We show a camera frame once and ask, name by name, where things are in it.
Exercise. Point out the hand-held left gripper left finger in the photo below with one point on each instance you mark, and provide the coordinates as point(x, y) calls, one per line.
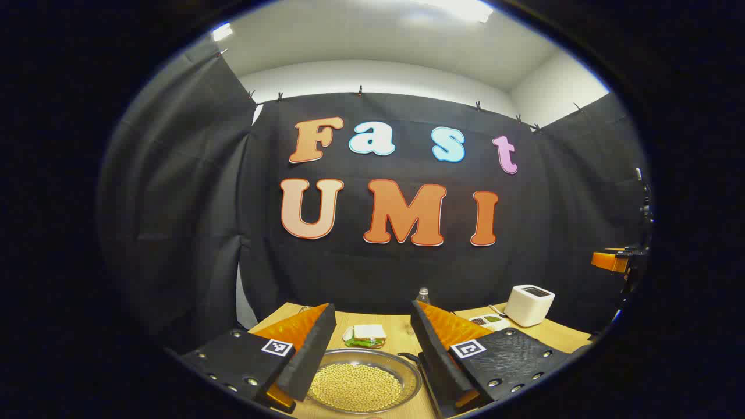
point(311, 361)

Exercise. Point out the white plate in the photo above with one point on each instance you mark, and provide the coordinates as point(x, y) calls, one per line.
point(347, 336)

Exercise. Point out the ceiling light panel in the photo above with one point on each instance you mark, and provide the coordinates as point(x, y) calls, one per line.
point(465, 9)
point(222, 31)

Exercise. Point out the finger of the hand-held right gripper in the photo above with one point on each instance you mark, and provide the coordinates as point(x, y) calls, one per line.
point(608, 261)

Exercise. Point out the sandwich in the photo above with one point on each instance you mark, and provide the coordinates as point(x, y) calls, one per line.
point(369, 333)

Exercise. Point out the black backdrop cloth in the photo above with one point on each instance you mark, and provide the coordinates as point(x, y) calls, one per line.
point(349, 267)

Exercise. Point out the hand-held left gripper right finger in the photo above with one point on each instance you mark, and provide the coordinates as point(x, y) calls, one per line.
point(436, 361)

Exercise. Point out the white toaster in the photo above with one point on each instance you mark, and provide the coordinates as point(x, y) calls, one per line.
point(527, 305)

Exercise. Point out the row of black cloth clips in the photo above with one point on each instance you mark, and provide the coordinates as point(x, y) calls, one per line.
point(361, 91)

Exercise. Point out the clear plastic water bottle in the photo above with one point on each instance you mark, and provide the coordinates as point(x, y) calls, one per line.
point(423, 295)

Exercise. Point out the pile of soybeans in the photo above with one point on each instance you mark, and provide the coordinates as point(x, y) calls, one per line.
point(358, 387)

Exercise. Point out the small white divided dish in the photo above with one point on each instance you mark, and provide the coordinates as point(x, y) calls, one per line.
point(489, 321)

